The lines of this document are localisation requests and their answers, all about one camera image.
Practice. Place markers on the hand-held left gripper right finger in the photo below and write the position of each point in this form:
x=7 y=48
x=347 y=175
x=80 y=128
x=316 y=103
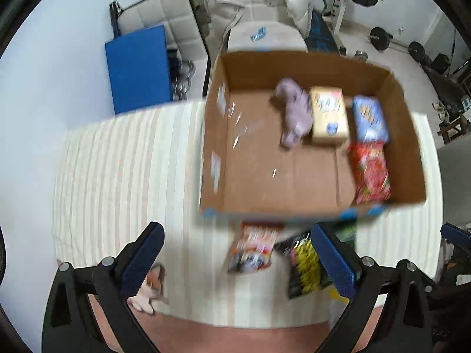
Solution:
x=333 y=261

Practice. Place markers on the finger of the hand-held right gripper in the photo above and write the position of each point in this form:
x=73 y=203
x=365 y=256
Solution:
x=456 y=233

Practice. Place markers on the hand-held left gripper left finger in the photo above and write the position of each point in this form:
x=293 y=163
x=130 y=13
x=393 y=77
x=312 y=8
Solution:
x=144 y=255

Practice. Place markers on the black and yellow snack packet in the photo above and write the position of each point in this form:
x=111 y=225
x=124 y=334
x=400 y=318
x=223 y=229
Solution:
x=303 y=266

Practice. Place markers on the red and white snack packet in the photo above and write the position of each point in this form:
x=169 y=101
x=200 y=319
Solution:
x=254 y=252

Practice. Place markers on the brown cardboard box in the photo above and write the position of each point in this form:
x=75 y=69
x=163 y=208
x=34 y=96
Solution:
x=279 y=169

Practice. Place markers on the purple soft cloth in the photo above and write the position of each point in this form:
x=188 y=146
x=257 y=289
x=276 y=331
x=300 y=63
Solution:
x=296 y=116

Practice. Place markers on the green snack packet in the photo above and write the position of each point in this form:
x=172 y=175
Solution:
x=346 y=232

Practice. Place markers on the small cat plush toy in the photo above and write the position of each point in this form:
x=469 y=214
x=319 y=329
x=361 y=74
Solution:
x=149 y=288

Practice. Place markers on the cream striped table cloth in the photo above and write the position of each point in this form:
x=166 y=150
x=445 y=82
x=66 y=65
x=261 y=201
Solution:
x=140 y=176

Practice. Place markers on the wooden stool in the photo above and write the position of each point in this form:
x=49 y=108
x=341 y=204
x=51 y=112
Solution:
x=454 y=127

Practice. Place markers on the blue snack packet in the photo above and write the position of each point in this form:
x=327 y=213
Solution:
x=369 y=117

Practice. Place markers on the chrome dumbbells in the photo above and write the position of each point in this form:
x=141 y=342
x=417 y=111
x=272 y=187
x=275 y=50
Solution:
x=183 y=81

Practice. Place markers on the blue foam mat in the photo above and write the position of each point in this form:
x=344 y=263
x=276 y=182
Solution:
x=139 y=70

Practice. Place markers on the black weight plate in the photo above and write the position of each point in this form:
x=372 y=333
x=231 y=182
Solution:
x=415 y=49

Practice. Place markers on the short barbell on floor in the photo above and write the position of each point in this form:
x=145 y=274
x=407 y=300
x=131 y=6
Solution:
x=381 y=38

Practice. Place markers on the black and blue weight bench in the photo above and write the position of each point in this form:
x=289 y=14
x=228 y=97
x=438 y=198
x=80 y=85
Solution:
x=320 y=33

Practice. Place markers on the beige chair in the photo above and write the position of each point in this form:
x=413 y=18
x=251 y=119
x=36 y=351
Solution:
x=266 y=38

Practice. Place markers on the white padded panel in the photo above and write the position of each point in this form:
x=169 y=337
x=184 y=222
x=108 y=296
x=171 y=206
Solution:
x=162 y=18

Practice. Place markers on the small blue wrapper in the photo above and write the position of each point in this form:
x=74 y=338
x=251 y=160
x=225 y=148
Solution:
x=258 y=34

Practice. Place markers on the white weight rack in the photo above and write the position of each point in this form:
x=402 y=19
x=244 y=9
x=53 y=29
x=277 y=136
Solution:
x=340 y=7

